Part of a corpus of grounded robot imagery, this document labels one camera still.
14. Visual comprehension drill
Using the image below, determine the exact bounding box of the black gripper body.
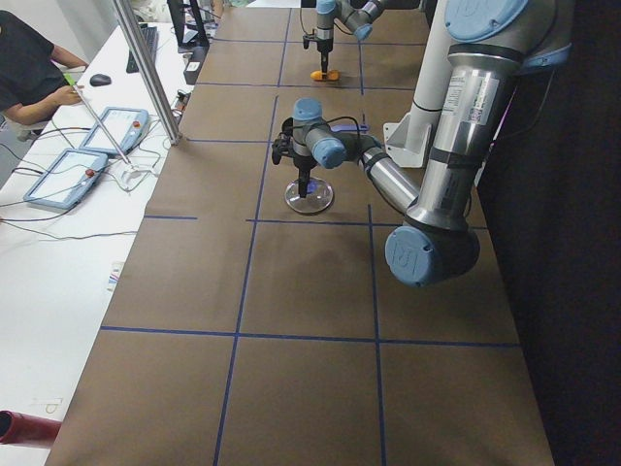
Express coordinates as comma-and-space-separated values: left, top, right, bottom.
271, 132, 316, 171
303, 29, 333, 52

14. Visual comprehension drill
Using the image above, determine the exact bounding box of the yellow corn cob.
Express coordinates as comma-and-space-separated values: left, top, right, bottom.
310, 70, 340, 82

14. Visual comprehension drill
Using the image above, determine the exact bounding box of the glass pot lid blue knob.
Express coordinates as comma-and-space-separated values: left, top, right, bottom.
284, 178, 334, 216

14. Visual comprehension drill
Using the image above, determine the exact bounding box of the dark blue saucepan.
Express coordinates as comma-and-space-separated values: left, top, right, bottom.
331, 124, 369, 133

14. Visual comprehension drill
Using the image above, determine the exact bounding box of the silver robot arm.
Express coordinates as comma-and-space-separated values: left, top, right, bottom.
272, 1, 574, 286
299, 0, 437, 82

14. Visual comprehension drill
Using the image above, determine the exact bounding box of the black monitor stand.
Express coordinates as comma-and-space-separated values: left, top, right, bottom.
167, 0, 210, 53

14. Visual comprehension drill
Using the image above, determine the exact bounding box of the upper teach pendant tablet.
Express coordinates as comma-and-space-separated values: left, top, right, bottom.
80, 107, 149, 156

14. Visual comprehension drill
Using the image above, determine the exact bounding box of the teach pendant tablet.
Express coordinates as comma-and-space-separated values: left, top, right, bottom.
23, 149, 109, 210
80, 107, 149, 156

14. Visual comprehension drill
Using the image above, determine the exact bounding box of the silver metal rod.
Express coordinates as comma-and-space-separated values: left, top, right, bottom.
63, 73, 132, 166

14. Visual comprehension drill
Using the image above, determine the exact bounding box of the black keyboard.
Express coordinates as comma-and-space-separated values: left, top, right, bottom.
125, 24, 160, 75

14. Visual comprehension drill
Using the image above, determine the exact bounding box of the black computer mouse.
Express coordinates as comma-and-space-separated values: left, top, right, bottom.
89, 74, 112, 87

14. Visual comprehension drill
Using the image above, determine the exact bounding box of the lower teach pendant tablet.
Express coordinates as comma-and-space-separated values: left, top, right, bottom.
23, 149, 109, 210

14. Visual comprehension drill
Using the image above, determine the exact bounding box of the person in black shirt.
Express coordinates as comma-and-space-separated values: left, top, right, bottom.
1, 11, 87, 126

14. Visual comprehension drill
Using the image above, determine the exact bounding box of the red cylinder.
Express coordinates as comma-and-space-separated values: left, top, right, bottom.
1, 411, 62, 449

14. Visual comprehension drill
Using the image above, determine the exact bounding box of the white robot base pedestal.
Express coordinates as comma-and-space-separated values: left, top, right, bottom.
383, 112, 434, 168

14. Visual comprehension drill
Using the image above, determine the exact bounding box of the aluminium frame post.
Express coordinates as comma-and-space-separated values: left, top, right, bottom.
113, 0, 181, 146

